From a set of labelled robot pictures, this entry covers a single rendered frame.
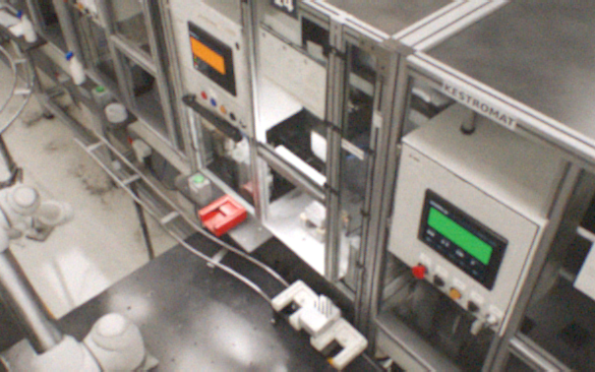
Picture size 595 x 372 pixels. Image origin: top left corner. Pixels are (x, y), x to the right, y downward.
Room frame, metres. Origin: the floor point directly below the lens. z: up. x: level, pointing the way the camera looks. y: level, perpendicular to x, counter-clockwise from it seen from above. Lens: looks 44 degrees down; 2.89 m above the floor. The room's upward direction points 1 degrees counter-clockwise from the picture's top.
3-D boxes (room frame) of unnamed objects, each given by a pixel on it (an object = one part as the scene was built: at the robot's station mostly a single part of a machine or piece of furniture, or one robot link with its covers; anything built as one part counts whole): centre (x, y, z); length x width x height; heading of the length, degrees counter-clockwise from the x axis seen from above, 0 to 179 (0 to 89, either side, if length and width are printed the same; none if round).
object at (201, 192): (1.93, 0.40, 0.97); 0.08 x 0.08 x 0.12; 41
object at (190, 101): (1.94, 0.32, 1.37); 0.36 x 0.04 x 0.04; 41
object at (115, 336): (1.28, 0.67, 0.85); 0.18 x 0.16 x 0.22; 132
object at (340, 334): (1.32, -0.08, 0.84); 0.36 x 0.14 x 0.10; 41
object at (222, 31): (2.03, 0.21, 1.60); 0.42 x 0.29 x 0.46; 41
